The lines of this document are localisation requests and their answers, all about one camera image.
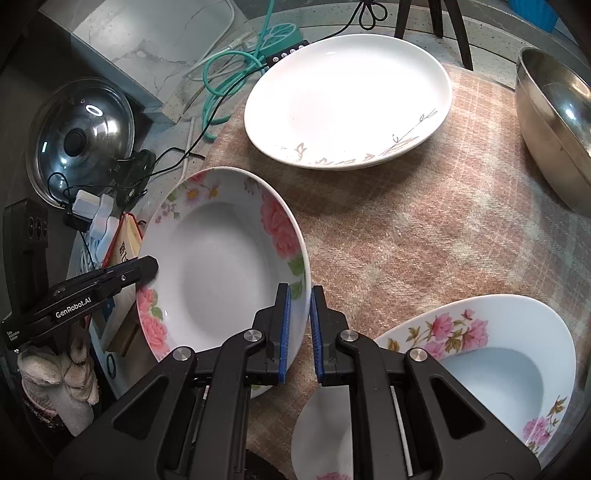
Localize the large white leaf-print plate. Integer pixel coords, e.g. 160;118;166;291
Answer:
281;138;430;172
244;34;453;167

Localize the black bundled cable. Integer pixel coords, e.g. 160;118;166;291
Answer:
346;0;387;27

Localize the person's left hand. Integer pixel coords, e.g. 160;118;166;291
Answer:
17;323;100;437

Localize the black tripod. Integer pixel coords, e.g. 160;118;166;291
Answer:
394;0;475;71

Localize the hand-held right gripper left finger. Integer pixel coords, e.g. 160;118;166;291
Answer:
53;282;293;480

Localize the blue plastic cup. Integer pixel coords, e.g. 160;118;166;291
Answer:
508;0;556;31

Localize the thin black cable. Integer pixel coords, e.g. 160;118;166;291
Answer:
150;147;205;178

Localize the teal cable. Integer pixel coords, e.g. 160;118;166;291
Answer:
202;0;274;144

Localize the plaid cloth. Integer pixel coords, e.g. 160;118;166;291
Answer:
203;62;591;480

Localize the black clamp device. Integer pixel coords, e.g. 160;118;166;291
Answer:
113;150;158;209

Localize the white cable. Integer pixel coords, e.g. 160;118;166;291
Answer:
184;0;237;80

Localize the glass pot lid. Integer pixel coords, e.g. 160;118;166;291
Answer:
25;78;136;208

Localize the stainless steel bowl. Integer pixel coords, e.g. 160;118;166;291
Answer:
515;47;591;227

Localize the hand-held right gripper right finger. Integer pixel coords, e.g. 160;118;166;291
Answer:
310;285;541;480

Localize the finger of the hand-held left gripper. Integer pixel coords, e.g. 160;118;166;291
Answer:
99;257;160;295

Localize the yellow box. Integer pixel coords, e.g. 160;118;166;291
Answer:
107;213;142;269

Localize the white charger plug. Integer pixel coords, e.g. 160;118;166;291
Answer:
73;189;100;219

